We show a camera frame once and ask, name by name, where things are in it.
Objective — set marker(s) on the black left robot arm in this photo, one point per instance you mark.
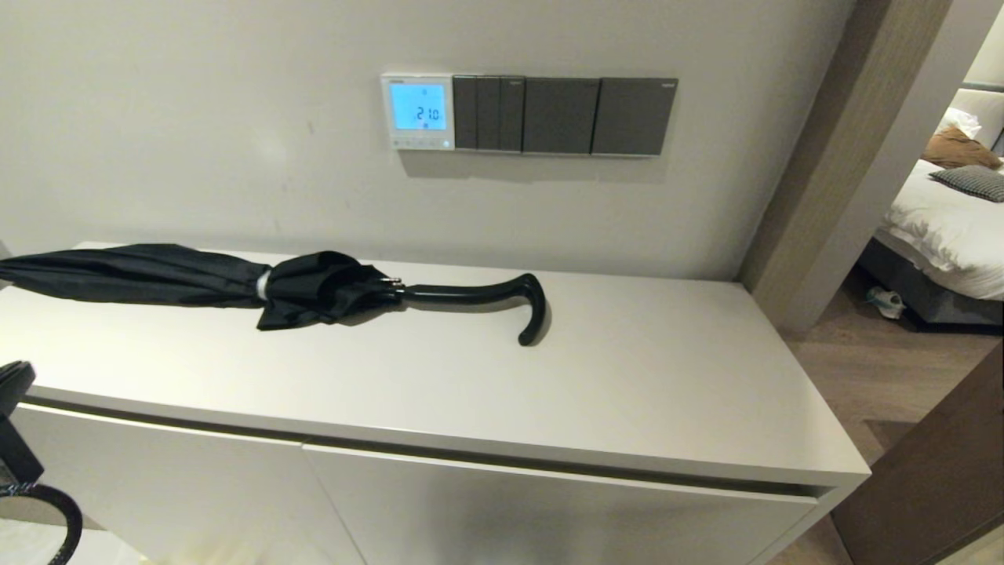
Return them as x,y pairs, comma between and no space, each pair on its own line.
14,447

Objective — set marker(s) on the white wall thermostat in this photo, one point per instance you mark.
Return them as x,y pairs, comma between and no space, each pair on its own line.
418,110

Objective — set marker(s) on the white sideboard cabinet body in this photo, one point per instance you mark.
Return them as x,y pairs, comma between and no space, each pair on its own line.
627,377

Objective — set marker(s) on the black folded umbrella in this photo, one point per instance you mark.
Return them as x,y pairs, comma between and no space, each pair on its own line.
157,275

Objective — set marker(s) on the teal white slipper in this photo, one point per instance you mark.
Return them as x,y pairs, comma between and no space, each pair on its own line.
886,302

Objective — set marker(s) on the dark grey bed base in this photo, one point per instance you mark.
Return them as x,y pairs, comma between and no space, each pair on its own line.
933,302

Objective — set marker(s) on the white bed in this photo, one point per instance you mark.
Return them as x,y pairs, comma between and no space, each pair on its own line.
941,227

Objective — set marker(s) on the brown pillow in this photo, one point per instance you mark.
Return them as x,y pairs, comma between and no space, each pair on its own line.
957,149

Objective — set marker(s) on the striped grey pillow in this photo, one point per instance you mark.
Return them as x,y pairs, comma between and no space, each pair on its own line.
973,182

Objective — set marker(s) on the white pillow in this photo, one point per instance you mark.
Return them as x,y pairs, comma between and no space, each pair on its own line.
961,122

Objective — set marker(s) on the beige padded headboard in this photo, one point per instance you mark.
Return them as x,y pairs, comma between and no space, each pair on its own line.
988,110

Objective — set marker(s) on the grey triple rocker switch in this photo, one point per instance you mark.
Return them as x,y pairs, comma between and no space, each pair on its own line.
488,114

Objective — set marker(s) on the grey single rocker switch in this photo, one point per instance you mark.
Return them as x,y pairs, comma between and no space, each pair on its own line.
634,118
561,116

